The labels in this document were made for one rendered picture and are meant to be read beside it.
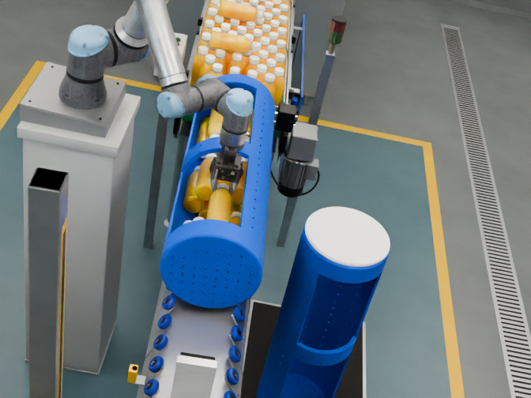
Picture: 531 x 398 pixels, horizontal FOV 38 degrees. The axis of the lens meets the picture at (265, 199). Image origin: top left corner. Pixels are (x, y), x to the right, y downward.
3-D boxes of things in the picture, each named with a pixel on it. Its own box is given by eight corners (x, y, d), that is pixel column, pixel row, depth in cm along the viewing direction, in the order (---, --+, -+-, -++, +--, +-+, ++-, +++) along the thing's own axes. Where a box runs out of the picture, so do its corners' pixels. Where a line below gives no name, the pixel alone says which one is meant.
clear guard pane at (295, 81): (279, 187, 356) (300, 98, 326) (284, 99, 418) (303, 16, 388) (280, 187, 356) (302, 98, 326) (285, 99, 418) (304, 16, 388)
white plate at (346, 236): (288, 223, 246) (287, 226, 247) (349, 276, 232) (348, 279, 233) (346, 196, 263) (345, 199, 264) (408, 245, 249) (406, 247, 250)
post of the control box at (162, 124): (143, 247, 376) (163, 67, 314) (144, 242, 379) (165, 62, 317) (151, 249, 376) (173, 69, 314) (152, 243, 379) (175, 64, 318)
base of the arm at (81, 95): (55, 105, 243) (58, 78, 237) (61, 80, 255) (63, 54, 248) (104, 113, 246) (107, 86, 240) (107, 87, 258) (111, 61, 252)
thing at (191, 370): (169, 400, 200) (176, 362, 190) (171, 388, 203) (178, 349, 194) (208, 406, 201) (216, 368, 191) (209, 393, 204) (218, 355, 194)
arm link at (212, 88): (185, 76, 217) (209, 96, 211) (216, 69, 224) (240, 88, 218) (181, 100, 221) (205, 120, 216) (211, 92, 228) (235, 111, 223)
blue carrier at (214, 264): (157, 302, 223) (161, 228, 205) (194, 134, 292) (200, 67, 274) (255, 315, 224) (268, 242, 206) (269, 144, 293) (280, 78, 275)
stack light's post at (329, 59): (276, 245, 394) (325, 54, 327) (276, 240, 398) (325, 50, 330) (284, 246, 395) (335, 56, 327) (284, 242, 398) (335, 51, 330)
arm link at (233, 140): (223, 118, 222) (250, 122, 222) (220, 130, 225) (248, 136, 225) (220, 132, 216) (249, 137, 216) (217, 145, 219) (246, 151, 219)
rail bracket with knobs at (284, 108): (269, 132, 310) (273, 110, 303) (269, 122, 315) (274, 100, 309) (293, 137, 311) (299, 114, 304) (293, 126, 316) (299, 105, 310)
